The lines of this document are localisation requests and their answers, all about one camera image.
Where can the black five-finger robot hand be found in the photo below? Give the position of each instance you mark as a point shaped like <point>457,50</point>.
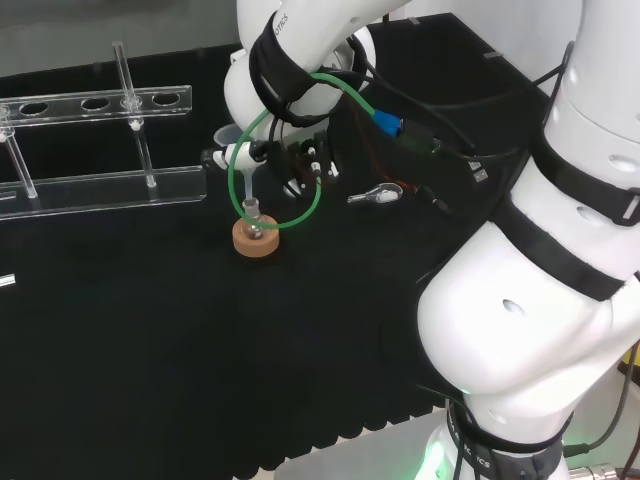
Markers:
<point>305,160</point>

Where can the clear plastic funnel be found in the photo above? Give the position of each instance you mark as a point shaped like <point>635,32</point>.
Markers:
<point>225,136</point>

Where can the clear round-bottom flask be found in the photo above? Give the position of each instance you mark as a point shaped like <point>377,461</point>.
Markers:
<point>251,227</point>

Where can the clear funnel stand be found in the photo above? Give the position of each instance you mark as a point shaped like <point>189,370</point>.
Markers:
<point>100,192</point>

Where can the black bench cloth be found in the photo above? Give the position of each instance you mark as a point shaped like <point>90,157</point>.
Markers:
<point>150,350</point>

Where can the small white label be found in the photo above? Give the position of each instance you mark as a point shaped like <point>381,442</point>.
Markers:
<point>7,281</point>

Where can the yellow stop button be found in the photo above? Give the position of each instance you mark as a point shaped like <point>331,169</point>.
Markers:
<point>629,364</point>

